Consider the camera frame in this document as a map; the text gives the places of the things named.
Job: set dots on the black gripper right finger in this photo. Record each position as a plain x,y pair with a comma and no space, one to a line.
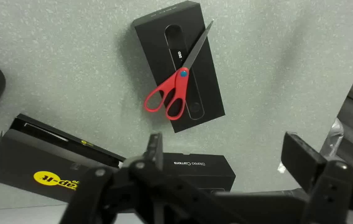
310,170

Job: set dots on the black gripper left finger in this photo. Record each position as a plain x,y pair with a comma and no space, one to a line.
152,152

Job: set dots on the open black box yellow logo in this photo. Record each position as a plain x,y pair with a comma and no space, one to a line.
39,158

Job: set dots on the red handled scissors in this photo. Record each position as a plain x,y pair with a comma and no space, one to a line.
177,81

